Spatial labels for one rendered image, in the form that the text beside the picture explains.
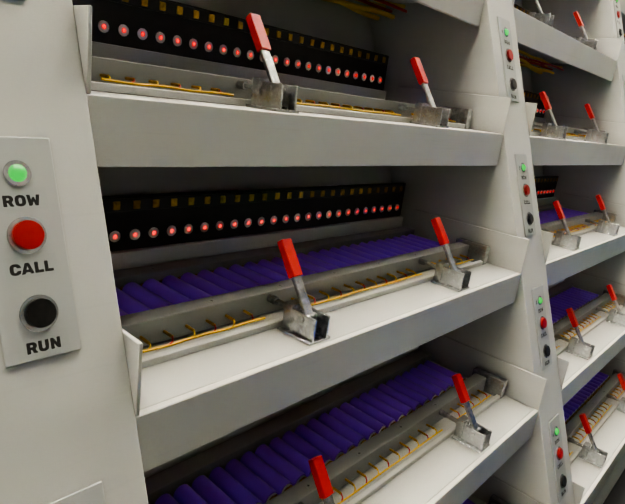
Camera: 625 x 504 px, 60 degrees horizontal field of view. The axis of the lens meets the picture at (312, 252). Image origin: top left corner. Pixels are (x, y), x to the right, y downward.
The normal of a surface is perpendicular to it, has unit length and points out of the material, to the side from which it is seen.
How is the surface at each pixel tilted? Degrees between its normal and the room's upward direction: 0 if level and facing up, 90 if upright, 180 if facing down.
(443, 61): 90
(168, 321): 110
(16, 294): 90
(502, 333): 90
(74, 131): 90
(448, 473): 20
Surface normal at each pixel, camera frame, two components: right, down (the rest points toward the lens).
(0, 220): 0.72, -0.07
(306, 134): 0.73, 0.27
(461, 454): 0.12, -0.95
